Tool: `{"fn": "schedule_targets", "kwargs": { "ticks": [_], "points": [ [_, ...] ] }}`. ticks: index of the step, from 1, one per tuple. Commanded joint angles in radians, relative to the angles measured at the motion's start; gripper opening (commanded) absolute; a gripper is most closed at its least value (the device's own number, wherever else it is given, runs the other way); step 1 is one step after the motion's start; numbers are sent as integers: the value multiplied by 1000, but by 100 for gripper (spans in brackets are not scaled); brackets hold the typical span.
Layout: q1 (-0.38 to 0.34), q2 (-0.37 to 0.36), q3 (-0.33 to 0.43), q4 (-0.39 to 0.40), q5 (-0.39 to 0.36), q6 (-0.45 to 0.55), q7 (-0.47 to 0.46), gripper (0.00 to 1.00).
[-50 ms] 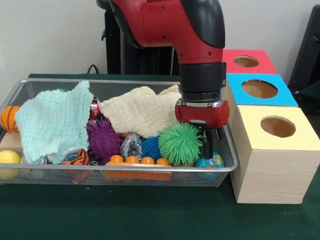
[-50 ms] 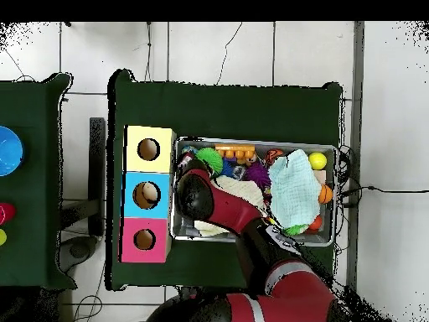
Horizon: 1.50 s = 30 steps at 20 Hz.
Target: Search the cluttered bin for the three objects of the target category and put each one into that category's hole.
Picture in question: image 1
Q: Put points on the black robot stand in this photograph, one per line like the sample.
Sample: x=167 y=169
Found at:
x=115 y=55

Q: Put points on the wooden box with three holes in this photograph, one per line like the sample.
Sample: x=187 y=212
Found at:
x=270 y=175

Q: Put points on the green puffer ball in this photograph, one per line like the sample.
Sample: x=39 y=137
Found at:
x=180 y=143

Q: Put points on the cream waffle cloth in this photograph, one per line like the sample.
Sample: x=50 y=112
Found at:
x=140 y=112

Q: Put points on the blue globe ball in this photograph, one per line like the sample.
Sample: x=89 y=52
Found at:
x=212 y=162

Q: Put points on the yellow ball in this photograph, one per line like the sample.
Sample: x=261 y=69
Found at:
x=8 y=157

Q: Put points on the small orange basketball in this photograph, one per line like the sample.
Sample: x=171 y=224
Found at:
x=8 y=118

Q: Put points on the orange toy brick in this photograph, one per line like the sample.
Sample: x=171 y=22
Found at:
x=132 y=161

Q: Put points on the purple spiky ball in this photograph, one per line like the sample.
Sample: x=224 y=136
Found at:
x=103 y=141

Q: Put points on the blue puffer ball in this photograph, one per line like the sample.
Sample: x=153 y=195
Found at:
x=151 y=148

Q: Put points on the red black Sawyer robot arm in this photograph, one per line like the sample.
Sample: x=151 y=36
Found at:
x=187 y=30

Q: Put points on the light blue waffle cloth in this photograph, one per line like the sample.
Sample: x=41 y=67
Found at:
x=52 y=122

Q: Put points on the shallow clear mesh bin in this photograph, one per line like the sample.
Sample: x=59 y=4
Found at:
x=37 y=180

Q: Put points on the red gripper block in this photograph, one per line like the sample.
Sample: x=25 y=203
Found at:
x=200 y=113

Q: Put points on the dark green side table cloth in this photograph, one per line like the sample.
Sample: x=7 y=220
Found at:
x=311 y=96

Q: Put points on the orange black striped ball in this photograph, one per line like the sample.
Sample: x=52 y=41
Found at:
x=78 y=157

